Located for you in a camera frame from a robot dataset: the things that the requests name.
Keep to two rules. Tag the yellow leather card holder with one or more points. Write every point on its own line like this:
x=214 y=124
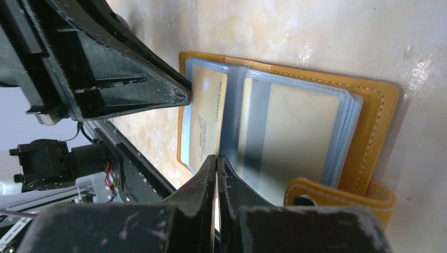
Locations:
x=356 y=187

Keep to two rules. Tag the gold VIP card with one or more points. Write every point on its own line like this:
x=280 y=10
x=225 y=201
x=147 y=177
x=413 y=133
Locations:
x=285 y=133
x=206 y=114

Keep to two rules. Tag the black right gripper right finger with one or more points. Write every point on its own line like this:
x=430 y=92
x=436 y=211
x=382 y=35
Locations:
x=234 y=194

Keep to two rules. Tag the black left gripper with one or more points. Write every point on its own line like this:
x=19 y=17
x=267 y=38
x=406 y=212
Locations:
x=79 y=60

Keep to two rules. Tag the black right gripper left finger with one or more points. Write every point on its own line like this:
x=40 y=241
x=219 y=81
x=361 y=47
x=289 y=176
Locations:
x=192 y=228

